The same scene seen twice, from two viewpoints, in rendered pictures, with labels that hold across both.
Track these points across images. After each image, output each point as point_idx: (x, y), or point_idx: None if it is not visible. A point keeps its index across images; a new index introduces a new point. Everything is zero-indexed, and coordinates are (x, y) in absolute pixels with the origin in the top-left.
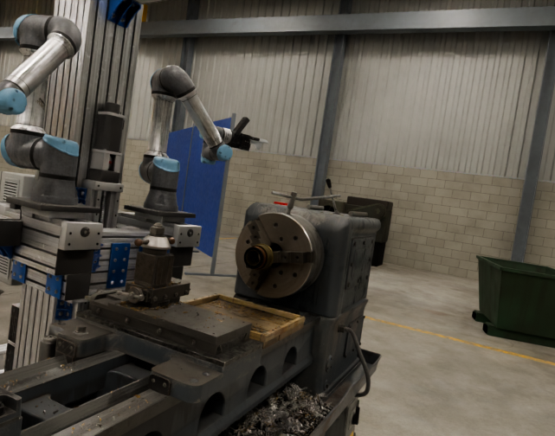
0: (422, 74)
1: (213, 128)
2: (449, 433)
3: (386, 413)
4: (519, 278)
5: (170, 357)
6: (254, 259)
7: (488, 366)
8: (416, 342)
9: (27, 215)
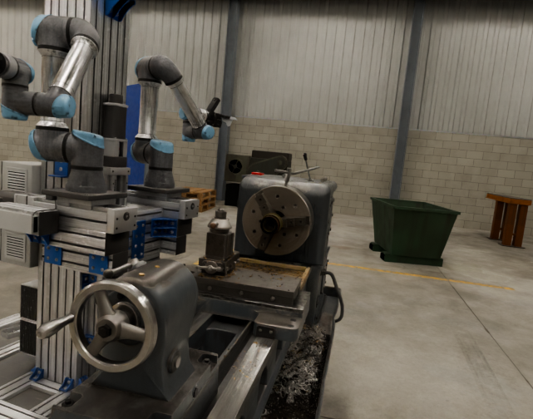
0: (311, 36)
1: (198, 111)
2: (381, 341)
3: None
4: (408, 214)
5: (255, 312)
6: (266, 225)
7: (392, 286)
8: (335, 273)
9: (62, 204)
